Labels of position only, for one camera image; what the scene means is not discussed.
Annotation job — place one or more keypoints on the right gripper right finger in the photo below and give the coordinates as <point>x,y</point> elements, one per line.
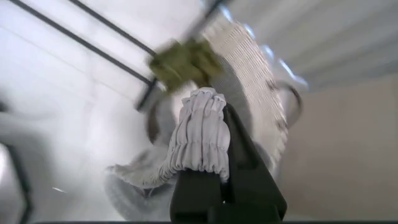
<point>248,186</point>

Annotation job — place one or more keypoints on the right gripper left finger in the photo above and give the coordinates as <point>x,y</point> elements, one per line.
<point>196,199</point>

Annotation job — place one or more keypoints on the pale grey shorts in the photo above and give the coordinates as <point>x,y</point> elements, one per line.
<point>202,133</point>

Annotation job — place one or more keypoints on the white laundry basket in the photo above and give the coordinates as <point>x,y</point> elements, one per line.
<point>248,62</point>

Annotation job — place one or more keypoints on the black clothes rack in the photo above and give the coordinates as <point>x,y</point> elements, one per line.
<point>93,48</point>

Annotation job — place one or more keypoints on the green garment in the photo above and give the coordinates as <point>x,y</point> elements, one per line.
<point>183,62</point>

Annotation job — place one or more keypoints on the white curtain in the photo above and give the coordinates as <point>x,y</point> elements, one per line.
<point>326,37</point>

